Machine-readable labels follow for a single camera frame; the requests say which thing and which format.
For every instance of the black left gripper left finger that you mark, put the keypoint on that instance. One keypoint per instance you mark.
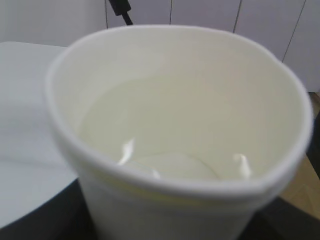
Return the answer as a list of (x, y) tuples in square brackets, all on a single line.
[(64, 217)]

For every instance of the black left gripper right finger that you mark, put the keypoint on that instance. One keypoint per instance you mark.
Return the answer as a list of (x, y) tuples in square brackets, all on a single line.
[(281, 220)]

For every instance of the white paper cup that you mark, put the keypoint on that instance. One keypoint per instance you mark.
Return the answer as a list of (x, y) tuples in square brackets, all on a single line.
[(176, 132)]

